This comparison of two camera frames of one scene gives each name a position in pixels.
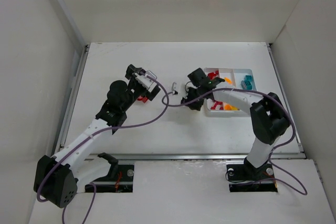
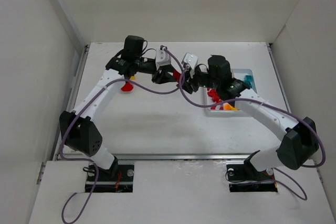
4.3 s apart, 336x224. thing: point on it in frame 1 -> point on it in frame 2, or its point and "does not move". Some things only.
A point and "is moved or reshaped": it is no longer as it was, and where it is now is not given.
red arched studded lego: x=219 y=103 -> x=176 y=75
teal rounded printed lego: x=246 y=85 does not move
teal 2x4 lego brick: x=248 y=79 does not move
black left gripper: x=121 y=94 -> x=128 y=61
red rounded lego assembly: x=144 y=98 is moved or reshaped
